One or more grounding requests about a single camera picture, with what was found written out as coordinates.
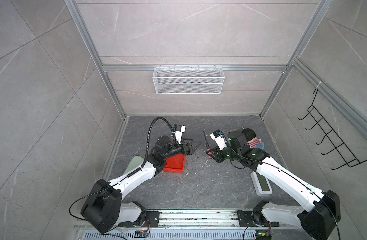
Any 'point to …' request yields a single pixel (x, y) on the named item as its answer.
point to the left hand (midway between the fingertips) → (197, 139)
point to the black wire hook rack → (338, 144)
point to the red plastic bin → (175, 164)
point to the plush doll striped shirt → (253, 143)
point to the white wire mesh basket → (188, 80)
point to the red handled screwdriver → (208, 149)
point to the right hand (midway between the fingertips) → (208, 150)
